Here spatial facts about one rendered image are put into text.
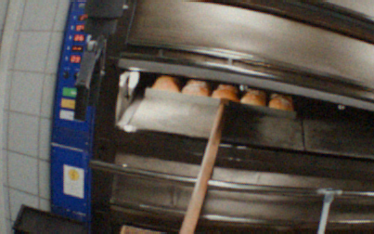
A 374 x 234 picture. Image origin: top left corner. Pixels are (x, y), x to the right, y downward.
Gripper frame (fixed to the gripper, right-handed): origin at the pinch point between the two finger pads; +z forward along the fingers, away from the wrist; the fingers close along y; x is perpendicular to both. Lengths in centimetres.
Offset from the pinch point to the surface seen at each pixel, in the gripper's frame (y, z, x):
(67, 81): -94, 16, -24
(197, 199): -32.3, 26.0, 24.6
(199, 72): -82, 6, 18
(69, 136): -94, 34, -21
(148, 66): -82, 6, 3
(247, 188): -60, 30, 37
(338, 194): -60, 30, 68
